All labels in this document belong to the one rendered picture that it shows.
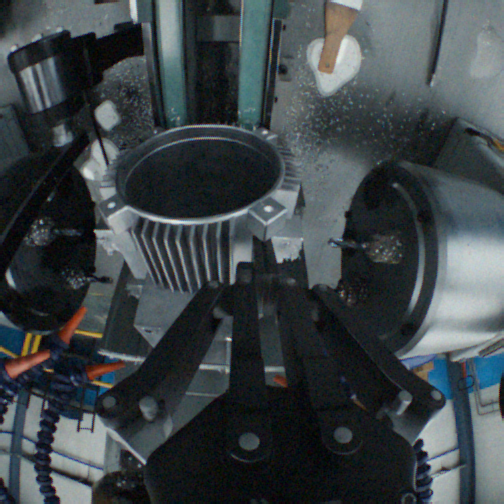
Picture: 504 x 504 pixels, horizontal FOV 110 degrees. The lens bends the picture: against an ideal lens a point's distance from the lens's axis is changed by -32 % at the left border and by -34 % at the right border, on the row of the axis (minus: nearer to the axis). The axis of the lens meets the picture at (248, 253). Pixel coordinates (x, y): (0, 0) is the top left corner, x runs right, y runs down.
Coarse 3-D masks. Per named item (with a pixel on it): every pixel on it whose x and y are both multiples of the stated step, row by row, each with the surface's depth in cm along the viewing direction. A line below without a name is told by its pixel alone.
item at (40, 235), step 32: (0, 160) 23; (32, 160) 22; (0, 192) 18; (64, 192) 29; (32, 224) 23; (64, 224) 30; (96, 224) 40; (32, 256) 24; (64, 256) 31; (0, 288) 19; (32, 288) 24; (64, 288) 31; (0, 320) 21; (32, 320) 24; (64, 320) 30
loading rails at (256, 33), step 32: (160, 0) 17; (192, 0) 20; (256, 0) 17; (288, 0) 16; (160, 32) 20; (192, 32) 23; (224, 32) 25; (256, 32) 20; (160, 64) 23; (192, 64) 26; (256, 64) 23; (288, 64) 30; (160, 96) 26; (192, 96) 29; (256, 96) 26; (256, 128) 30
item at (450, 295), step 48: (384, 192) 27; (432, 192) 20; (480, 192) 21; (384, 240) 24; (432, 240) 19; (480, 240) 18; (336, 288) 33; (384, 288) 27; (432, 288) 19; (480, 288) 18; (384, 336) 26; (432, 336) 20; (480, 336) 22
